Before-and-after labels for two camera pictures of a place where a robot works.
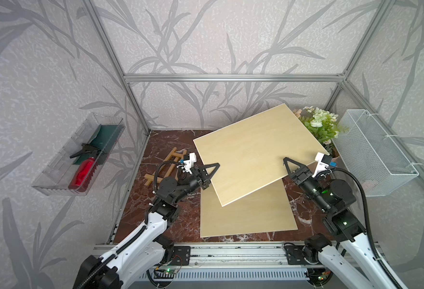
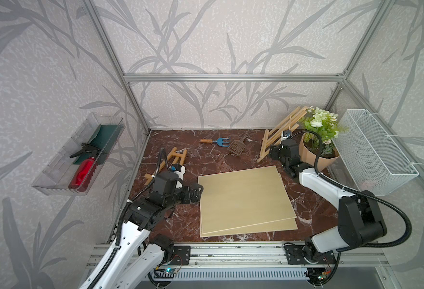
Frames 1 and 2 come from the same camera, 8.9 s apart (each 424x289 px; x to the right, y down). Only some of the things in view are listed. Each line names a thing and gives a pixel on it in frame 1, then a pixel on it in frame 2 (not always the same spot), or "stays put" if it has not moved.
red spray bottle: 83,174 stays put
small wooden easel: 164,170 stays put
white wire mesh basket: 369,152 stays put
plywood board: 250,152 → 243,198
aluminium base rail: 237,262 stays put
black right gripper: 300,178 → 274,150
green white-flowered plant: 319,123 stays put
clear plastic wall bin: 76,170 stays put
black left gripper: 199,178 → 188,198
